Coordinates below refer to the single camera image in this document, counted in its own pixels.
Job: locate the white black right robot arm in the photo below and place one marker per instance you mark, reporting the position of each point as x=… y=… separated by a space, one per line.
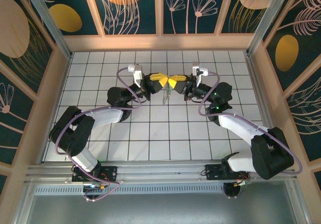
x=238 y=128

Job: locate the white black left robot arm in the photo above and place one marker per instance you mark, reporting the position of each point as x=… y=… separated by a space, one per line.
x=105 y=117

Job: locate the white grid table mat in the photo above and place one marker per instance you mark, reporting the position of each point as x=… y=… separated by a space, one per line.
x=175 y=138

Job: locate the dark panel pink flowers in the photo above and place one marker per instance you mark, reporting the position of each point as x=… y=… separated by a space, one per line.
x=180 y=20

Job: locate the dark panel yellow oval feather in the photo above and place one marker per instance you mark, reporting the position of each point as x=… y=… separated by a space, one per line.
x=286 y=53
x=65 y=18

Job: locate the dark panel orange circle leaves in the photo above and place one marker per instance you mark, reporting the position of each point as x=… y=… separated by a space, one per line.
x=120 y=8

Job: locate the dark panel pink feathers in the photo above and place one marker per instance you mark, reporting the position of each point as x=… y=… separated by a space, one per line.
x=306 y=113

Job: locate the dark panel moon peach circle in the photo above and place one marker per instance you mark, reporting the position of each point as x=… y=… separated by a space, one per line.
x=15 y=33

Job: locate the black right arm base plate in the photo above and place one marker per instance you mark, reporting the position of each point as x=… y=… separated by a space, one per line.
x=213 y=172

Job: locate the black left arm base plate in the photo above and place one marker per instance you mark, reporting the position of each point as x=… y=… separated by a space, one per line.
x=107 y=173

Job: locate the long aluminium base rail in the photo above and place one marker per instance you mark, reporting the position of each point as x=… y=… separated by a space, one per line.
x=163 y=171

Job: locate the aluminium frame post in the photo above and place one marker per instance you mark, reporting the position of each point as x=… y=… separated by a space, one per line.
x=49 y=20
x=269 y=20

